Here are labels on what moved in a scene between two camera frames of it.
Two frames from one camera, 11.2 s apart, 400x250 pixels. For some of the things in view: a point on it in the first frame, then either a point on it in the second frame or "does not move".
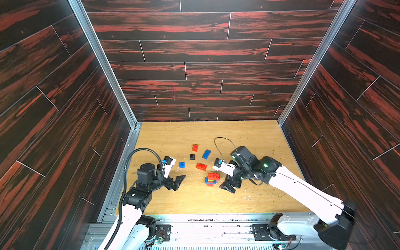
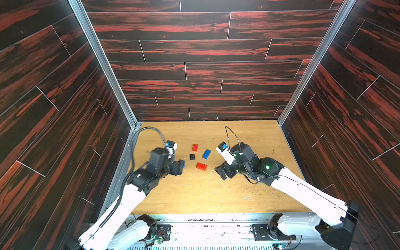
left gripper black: x=177 y=181 to x=177 y=167
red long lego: x=201 y=166 does not move
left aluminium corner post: x=84 y=18 does not move
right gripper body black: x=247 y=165 does not move
